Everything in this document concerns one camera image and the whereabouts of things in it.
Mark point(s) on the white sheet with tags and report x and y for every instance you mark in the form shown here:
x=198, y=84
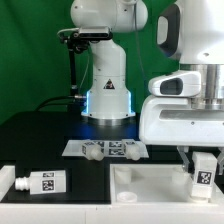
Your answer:
x=108, y=147

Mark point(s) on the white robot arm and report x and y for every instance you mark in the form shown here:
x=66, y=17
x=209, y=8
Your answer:
x=108, y=98

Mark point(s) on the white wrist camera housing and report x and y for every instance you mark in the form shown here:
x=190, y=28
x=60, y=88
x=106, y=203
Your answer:
x=178, y=84

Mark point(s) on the black camera stand pole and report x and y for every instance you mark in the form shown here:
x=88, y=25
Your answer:
x=78, y=99

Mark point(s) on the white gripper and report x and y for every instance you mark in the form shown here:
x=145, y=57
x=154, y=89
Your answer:
x=172, y=121

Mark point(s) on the grey camera on stand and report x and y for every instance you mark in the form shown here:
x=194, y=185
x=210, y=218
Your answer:
x=85, y=33

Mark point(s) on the white square tabletop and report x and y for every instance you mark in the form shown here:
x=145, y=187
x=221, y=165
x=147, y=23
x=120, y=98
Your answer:
x=149, y=184

